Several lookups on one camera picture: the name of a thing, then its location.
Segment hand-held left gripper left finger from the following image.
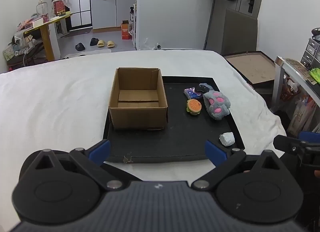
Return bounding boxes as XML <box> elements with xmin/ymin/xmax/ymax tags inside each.
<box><xmin>25</xmin><ymin>140</ymin><xmax>143</xmax><ymax>192</ymax></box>

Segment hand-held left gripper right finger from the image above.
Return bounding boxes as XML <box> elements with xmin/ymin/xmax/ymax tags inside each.
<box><xmin>191</xmin><ymin>140</ymin><xmax>288</xmax><ymax>190</ymax></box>

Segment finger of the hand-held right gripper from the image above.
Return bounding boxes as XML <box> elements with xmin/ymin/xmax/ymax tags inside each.
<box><xmin>299</xmin><ymin>131</ymin><xmax>320</xmax><ymax>145</ymax></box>
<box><xmin>273</xmin><ymin>135</ymin><xmax>308</xmax><ymax>157</ymax></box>

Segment white soft lump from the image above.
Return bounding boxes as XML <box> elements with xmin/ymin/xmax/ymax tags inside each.
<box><xmin>219</xmin><ymin>132</ymin><xmax>235</xmax><ymax>146</ymax></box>

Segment black tray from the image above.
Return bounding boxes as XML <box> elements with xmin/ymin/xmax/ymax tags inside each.
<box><xmin>102</xmin><ymin>75</ymin><xmax>245</xmax><ymax>163</ymax></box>

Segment grey cat paw plush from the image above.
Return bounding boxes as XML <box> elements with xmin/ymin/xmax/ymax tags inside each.
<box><xmin>203</xmin><ymin>90</ymin><xmax>231</xmax><ymax>121</ymax></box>

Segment brown cardboard box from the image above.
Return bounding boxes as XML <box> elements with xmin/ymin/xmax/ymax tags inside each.
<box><xmin>108</xmin><ymin>67</ymin><xmax>168</xmax><ymax>130</ymax></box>

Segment hamburger plush toy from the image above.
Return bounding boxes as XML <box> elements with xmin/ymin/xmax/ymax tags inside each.
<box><xmin>186</xmin><ymin>99</ymin><xmax>202</xmax><ymax>116</ymax></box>

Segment blue tissue pack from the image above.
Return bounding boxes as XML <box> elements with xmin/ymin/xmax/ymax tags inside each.
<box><xmin>184</xmin><ymin>87</ymin><xmax>203</xmax><ymax>100</ymax></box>

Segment paper bag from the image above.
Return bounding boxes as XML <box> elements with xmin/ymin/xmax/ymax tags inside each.
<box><xmin>287</xmin><ymin>97</ymin><xmax>315</xmax><ymax>135</ymax></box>

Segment brown basket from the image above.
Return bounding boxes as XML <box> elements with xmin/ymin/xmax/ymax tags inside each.
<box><xmin>280</xmin><ymin>77</ymin><xmax>302</xmax><ymax>101</ymax></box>

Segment green cloth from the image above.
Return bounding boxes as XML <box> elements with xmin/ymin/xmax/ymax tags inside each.
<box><xmin>309</xmin><ymin>68</ymin><xmax>320</xmax><ymax>82</ymax></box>

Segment white desk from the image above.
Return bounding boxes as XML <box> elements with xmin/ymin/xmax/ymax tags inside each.
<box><xmin>271</xmin><ymin>57</ymin><xmax>320</xmax><ymax>125</ymax></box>

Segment framed brown board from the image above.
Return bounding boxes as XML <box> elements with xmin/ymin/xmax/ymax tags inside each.
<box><xmin>223</xmin><ymin>50</ymin><xmax>275</xmax><ymax>90</ymax></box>

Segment grey drawer organizer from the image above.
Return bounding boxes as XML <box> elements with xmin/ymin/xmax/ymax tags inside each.
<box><xmin>301</xmin><ymin>38</ymin><xmax>320</xmax><ymax>70</ymax></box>

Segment clear plastic bag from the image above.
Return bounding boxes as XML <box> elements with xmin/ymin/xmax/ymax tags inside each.
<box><xmin>142</xmin><ymin>38</ymin><xmax>160</xmax><ymax>50</ymax></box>

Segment grey upholstered panel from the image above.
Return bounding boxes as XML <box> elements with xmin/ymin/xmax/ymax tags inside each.
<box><xmin>220</xmin><ymin>8</ymin><xmax>258</xmax><ymax>56</ymax></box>

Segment orange box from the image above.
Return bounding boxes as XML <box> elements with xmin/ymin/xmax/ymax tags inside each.
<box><xmin>121</xmin><ymin>20</ymin><xmax>132</xmax><ymax>40</ymax></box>

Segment yellow round table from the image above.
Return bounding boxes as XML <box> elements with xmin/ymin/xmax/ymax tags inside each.
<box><xmin>24</xmin><ymin>11</ymin><xmax>73</xmax><ymax>62</ymax></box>

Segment pile of clutter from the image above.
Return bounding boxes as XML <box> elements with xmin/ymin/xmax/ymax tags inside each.
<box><xmin>2</xmin><ymin>20</ymin><xmax>43</xmax><ymax>66</ymax></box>

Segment grey leaning pole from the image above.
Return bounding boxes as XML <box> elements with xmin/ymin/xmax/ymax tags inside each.
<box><xmin>204</xmin><ymin>0</ymin><xmax>218</xmax><ymax>49</ymax></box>

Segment white kitchen cabinet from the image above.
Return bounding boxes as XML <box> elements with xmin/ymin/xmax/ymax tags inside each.
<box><xmin>90</xmin><ymin>0</ymin><xmax>137</xmax><ymax>31</ymax></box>

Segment black door lock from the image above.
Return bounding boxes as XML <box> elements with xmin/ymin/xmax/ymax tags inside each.
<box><xmin>242</xmin><ymin>0</ymin><xmax>256</xmax><ymax>13</ymax></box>

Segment red carton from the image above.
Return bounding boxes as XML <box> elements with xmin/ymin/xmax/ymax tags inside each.
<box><xmin>52</xmin><ymin>0</ymin><xmax>66</xmax><ymax>17</ymax></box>

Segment clear glass jar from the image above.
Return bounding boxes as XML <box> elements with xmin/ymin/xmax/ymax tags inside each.
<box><xmin>36</xmin><ymin>1</ymin><xmax>48</xmax><ymax>22</ymax></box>

